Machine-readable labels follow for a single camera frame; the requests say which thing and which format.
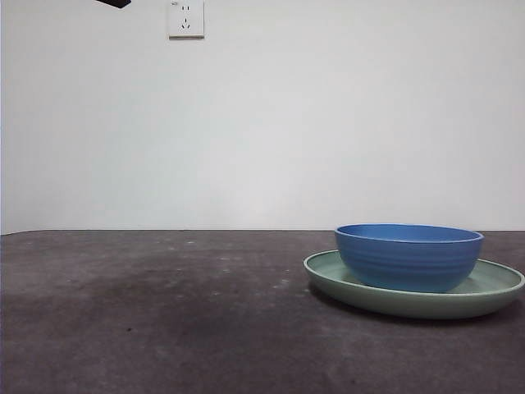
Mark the blue ribbed bowl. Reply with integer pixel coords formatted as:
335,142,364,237
334,222,485,293

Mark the white wall socket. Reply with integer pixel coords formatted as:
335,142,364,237
167,0,206,41

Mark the green round plate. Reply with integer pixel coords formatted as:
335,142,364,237
303,249,525,320

